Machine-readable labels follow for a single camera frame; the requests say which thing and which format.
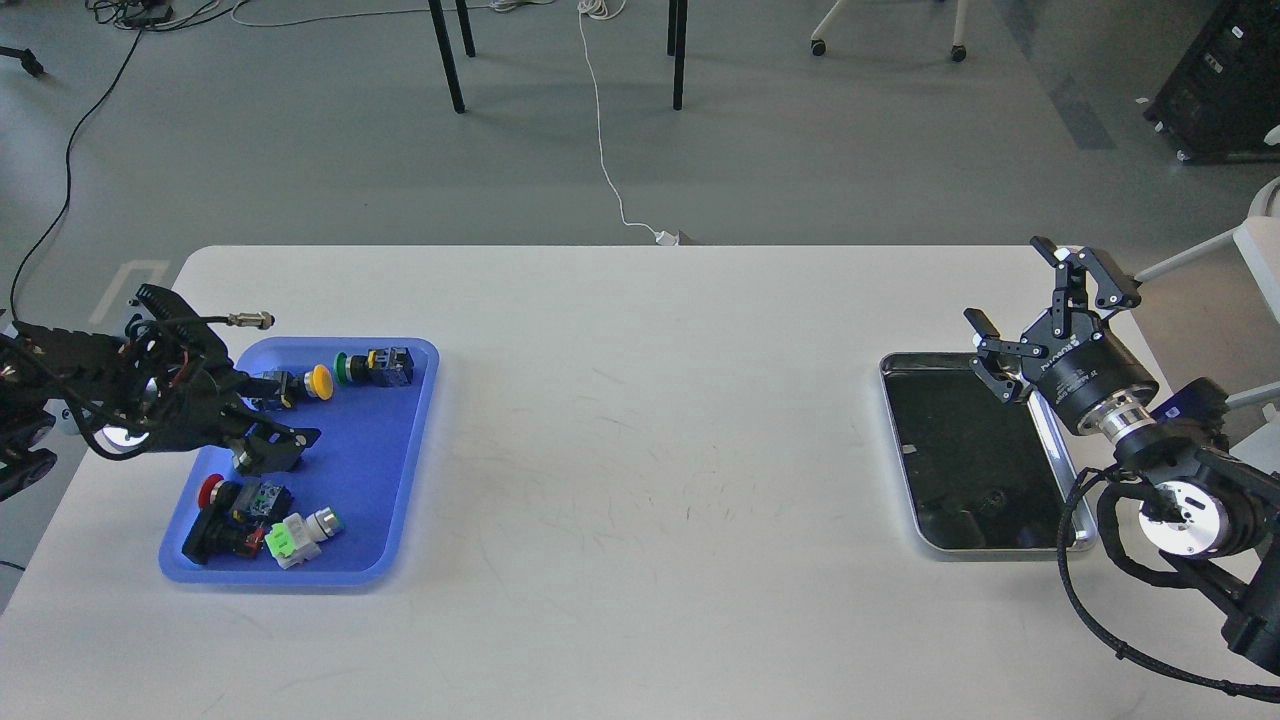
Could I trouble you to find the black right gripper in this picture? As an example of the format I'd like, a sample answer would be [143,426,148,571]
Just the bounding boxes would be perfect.
[964,236,1160,436]

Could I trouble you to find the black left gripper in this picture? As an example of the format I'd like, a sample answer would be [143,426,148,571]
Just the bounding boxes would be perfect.
[175,370,323,477]

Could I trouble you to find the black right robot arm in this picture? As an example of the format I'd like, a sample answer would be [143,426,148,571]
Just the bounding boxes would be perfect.
[964,236,1279,703]

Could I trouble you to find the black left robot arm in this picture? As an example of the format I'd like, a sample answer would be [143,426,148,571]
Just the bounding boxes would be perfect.
[1,284,335,498]

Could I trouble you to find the yellow push button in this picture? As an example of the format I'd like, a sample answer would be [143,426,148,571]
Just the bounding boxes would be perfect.
[261,364,335,407]

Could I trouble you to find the black green contact block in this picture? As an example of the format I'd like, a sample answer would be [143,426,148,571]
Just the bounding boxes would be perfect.
[230,480,294,525]

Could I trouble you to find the blue plastic tray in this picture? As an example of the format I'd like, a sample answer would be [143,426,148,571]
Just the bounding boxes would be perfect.
[157,337,440,588]

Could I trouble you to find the white green push button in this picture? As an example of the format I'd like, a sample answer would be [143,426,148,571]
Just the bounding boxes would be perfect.
[265,507,346,569]

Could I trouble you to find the red push button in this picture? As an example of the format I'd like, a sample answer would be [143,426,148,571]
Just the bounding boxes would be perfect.
[180,473,264,565]

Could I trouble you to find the green blue push button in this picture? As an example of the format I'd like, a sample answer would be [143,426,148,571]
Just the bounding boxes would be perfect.
[332,346,413,388]

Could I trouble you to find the silver metal tray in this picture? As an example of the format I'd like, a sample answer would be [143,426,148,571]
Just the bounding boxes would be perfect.
[878,352,1076,561]

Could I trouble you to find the white chair at right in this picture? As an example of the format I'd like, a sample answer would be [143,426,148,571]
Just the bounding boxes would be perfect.
[1137,179,1277,420]

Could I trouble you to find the black equipment case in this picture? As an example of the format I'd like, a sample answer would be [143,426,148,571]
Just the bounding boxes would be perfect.
[1143,1,1279,164]

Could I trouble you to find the white chair base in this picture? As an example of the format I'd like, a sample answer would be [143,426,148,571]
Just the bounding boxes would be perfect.
[808,1,974,65]

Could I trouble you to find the black table legs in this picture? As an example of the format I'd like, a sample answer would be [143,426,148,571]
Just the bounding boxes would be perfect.
[428,0,689,114]

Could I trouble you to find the black floor cable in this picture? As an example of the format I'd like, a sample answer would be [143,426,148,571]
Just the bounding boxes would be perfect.
[0,0,230,322]

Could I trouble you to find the white floor cable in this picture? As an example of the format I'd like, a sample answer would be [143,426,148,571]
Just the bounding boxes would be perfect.
[490,0,678,245]

